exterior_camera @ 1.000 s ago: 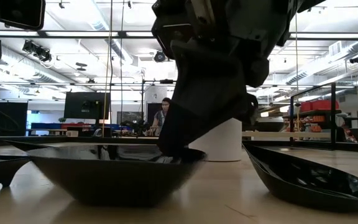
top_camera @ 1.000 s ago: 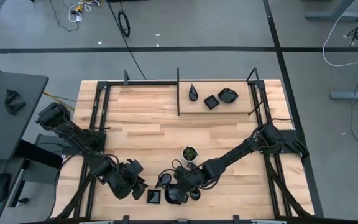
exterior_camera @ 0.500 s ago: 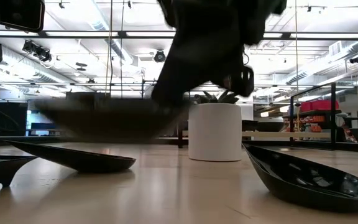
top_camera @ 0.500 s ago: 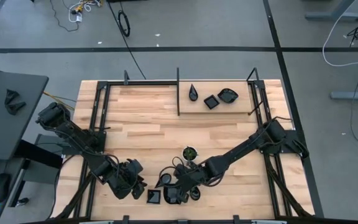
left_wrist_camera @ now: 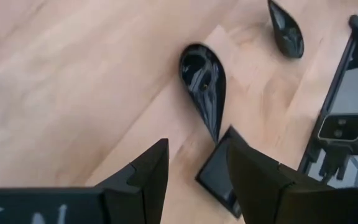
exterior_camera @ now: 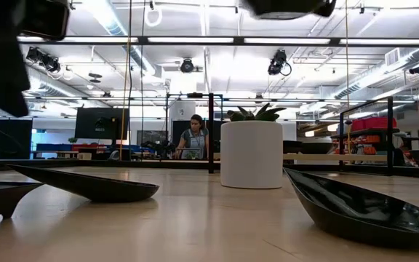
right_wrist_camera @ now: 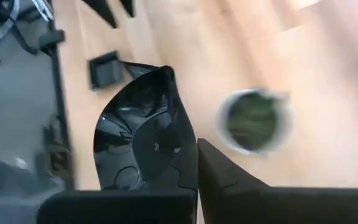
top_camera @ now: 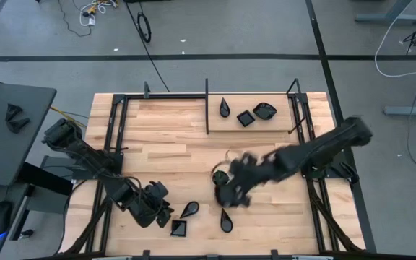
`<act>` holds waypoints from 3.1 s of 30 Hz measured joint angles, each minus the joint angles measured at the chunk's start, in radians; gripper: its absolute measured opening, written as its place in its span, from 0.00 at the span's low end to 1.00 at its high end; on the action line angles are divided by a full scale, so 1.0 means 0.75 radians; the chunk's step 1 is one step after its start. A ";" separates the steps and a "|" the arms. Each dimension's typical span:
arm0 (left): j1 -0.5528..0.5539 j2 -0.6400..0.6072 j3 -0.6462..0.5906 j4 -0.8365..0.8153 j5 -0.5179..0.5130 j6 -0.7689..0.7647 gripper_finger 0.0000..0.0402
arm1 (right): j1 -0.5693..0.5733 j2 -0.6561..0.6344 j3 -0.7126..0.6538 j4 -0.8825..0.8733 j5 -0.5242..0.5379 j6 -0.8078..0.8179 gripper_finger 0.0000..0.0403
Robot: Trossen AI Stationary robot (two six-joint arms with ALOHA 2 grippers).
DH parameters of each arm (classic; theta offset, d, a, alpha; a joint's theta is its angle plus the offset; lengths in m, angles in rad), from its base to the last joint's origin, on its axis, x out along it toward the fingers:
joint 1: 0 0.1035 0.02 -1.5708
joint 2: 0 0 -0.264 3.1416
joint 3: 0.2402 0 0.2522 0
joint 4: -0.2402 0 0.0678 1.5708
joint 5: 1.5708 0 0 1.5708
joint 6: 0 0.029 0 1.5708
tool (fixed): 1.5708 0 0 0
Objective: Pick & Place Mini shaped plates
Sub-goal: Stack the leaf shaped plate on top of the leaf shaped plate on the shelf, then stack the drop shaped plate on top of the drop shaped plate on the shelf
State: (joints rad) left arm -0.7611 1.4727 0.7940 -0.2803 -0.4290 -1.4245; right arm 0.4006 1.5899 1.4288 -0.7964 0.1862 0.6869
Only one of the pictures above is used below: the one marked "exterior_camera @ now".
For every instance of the black background robot arm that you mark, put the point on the black background robot arm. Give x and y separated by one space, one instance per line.
160 147

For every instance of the red storage bin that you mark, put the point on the red storage bin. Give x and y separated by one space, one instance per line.
373 123
89 147

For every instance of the black wall monitor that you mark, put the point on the black wall monitor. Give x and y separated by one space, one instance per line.
100 123

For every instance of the wooden shelf with black frame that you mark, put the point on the wooden shelf with black frame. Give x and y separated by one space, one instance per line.
358 157

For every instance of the blue storage bin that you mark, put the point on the blue storage bin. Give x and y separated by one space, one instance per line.
53 147

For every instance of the white cylindrical plant pot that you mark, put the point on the white cylindrical plant pot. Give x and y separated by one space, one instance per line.
251 156

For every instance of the green succulent plant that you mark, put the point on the green succulent plant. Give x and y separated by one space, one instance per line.
262 115

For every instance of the black mounted camera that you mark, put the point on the black mounted camera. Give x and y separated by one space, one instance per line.
278 62
187 66
44 60

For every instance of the black teardrop mini plate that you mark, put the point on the black teardrop mini plate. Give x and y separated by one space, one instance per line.
358 218
96 189

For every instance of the black partition panel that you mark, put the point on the black partition panel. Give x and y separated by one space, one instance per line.
11 140

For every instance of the black aluminium rig frame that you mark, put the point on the black aluminium rig frame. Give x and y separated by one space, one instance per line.
239 40

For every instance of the black ceiling disc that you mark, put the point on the black ceiling disc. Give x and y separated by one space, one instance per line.
95 75

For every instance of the person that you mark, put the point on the person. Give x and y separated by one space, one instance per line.
195 140

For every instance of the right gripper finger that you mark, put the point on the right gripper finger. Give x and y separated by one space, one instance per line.
327 8

